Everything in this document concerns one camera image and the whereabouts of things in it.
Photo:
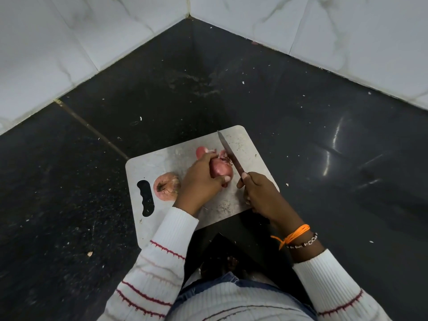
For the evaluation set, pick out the orange thread wristband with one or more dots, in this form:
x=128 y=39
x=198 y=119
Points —
x=297 y=233

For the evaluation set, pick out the white striped sweater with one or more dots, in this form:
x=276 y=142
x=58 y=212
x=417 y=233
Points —
x=240 y=304

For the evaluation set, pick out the person's right forearm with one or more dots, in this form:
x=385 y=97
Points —
x=331 y=284

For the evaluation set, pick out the person's left forearm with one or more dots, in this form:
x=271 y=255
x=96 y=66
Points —
x=160 y=260

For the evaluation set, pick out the red onion with dry roots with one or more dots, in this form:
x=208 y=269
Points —
x=164 y=193

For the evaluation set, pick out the person's left hand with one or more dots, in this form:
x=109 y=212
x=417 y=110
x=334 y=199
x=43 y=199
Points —
x=197 y=187

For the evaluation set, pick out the person's right hand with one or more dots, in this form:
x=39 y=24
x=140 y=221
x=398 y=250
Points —
x=267 y=200

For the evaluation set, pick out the steel cutting board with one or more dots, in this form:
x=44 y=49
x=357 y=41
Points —
x=160 y=167

